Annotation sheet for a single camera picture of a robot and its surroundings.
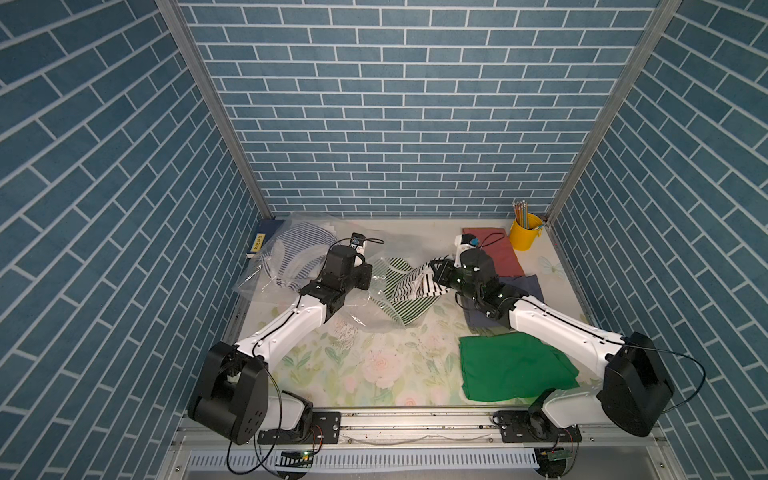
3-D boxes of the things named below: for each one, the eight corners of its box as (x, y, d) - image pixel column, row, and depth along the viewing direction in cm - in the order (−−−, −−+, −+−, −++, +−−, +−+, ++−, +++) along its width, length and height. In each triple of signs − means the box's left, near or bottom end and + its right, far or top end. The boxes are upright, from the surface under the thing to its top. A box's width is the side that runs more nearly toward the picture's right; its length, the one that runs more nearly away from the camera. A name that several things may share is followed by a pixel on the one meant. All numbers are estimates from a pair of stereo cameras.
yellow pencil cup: (518, 254, 111) (527, 236, 104) (503, 238, 116) (511, 221, 109) (539, 244, 115) (550, 226, 107) (524, 229, 120) (533, 212, 112)
